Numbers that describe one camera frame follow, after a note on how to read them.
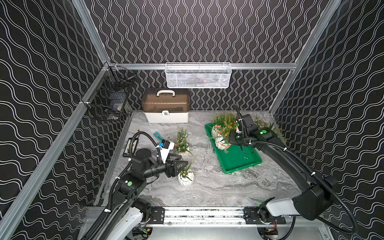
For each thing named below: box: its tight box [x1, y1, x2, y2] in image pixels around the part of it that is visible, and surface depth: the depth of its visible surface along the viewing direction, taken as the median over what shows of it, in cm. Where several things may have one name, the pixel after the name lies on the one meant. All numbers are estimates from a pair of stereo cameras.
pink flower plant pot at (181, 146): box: [174, 126, 195, 160], surface depth 90 cm
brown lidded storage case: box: [141, 88, 191, 124], surface depth 106 cm
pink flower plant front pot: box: [178, 167, 195, 189], surface depth 81 cm
